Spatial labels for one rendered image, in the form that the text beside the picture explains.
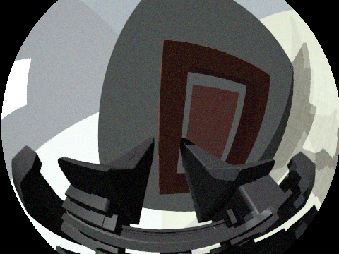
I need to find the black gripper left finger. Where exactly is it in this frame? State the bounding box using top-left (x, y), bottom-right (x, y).
top-left (57, 136), bottom-right (155, 225)

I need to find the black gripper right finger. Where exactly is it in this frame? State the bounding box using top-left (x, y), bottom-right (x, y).
top-left (181, 138), bottom-right (275, 223)

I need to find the dark red picture frame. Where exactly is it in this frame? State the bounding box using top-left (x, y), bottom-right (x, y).
top-left (158, 40), bottom-right (270, 195)

